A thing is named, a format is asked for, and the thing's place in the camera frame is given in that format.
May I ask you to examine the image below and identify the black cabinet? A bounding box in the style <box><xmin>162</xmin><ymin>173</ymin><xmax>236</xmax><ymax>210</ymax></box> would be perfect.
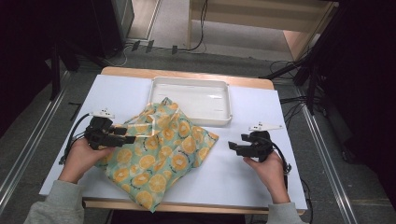
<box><xmin>90</xmin><ymin>0</ymin><xmax>135</xmax><ymax>59</ymax></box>

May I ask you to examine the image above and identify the white table mat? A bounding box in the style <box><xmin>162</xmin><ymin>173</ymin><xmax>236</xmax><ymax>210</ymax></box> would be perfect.
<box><xmin>39</xmin><ymin>74</ymin><xmax>308</xmax><ymax>211</ymax></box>

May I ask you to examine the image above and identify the bundle of black floor cables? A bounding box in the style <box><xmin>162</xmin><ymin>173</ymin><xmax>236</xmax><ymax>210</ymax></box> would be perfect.
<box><xmin>269</xmin><ymin>59</ymin><xmax>326</xmax><ymax>129</ymax></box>

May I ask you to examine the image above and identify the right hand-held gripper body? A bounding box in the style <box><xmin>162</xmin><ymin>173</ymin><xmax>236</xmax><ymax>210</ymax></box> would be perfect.
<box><xmin>235</xmin><ymin>121</ymin><xmax>284</xmax><ymax>163</ymax></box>

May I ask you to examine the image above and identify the light wooden shelf unit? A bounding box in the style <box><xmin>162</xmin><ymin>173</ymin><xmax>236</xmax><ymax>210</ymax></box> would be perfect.
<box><xmin>186</xmin><ymin>0</ymin><xmax>339</xmax><ymax>62</ymax></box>

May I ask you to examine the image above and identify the right hand-held gripper black cable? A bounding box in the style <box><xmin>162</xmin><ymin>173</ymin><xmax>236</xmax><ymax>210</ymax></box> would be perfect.
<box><xmin>264</xmin><ymin>136</ymin><xmax>292</xmax><ymax>191</ymax></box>

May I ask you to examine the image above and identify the left hand-held gripper black cable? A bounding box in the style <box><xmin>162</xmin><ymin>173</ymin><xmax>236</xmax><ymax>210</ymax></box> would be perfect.
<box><xmin>59</xmin><ymin>113</ymin><xmax>92</xmax><ymax>166</ymax></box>

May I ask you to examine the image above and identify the person's right hand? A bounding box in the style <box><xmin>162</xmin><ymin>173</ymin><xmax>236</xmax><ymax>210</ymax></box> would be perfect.
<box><xmin>243</xmin><ymin>151</ymin><xmax>290</xmax><ymax>204</ymax></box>

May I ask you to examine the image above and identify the white floor cable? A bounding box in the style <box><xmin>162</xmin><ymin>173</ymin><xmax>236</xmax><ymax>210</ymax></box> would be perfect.
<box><xmin>99</xmin><ymin>45</ymin><xmax>134</xmax><ymax>68</ymax></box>

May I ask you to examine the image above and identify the person's left hand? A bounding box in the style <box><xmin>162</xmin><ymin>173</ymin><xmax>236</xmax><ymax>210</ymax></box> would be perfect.
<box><xmin>58</xmin><ymin>138</ymin><xmax>116</xmax><ymax>185</ymax></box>

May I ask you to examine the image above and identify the hand-held gripper black cable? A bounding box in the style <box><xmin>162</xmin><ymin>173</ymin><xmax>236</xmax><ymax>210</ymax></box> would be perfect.
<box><xmin>59</xmin><ymin>113</ymin><xmax>92</xmax><ymax>166</ymax></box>
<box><xmin>264</xmin><ymin>136</ymin><xmax>292</xmax><ymax>191</ymax></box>

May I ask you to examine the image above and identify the metal floor rail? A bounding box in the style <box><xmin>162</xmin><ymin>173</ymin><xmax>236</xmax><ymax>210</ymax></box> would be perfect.
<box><xmin>293</xmin><ymin>87</ymin><xmax>359</xmax><ymax>224</ymax></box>
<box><xmin>0</xmin><ymin>71</ymin><xmax>71</xmax><ymax>216</ymax></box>

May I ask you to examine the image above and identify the thin black cable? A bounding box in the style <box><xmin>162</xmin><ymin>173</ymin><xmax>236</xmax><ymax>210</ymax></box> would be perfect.
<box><xmin>300</xmin><ymin>178</ymin><xmax>314</xmax><ymax>224</ymax></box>

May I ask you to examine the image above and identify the white plastic tray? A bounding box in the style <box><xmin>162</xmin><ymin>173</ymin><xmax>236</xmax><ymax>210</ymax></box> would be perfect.
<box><xmin>148</xmin><ymin>77</ymin><xmax>233</xmax><ymax>127</ymax></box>

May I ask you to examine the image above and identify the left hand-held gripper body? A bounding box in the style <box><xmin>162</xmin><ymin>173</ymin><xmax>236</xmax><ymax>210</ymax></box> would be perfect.
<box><xmin>83</xmin><ymin>107</ymin><xmax>125</xmax><ymax>151</ymax></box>

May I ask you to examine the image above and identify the orange-print green drawstring bag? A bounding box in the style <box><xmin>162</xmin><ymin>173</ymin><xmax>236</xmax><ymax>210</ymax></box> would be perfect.
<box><xmin>94</xmin><ymin>97</ymin><xmax>219</xmax><ymax>214</ymax></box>

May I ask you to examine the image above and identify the wooden table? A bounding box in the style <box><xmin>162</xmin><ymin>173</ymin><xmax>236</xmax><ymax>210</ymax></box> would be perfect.
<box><xmin>45</xmin><ymin>65</ymin><xmax>306</xmax><ymax>217</ymax></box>

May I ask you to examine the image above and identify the black metal stand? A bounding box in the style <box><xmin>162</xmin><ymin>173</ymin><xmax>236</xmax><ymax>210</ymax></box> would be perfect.
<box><xmin>260</xmin><ymin>0</ymin><xmax>344</xmax><ymax>116</ymax></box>
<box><xmin>49</xmin><ymin>40</ymin><xmax>104</xmax><ymax>101</ymax></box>

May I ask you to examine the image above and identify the black hanging cable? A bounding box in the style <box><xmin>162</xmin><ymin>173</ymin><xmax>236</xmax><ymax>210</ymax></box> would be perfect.
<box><xmin>178</xmin><ymin>0</ymin><xmax>209</xmax><ymax>53</ymax></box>

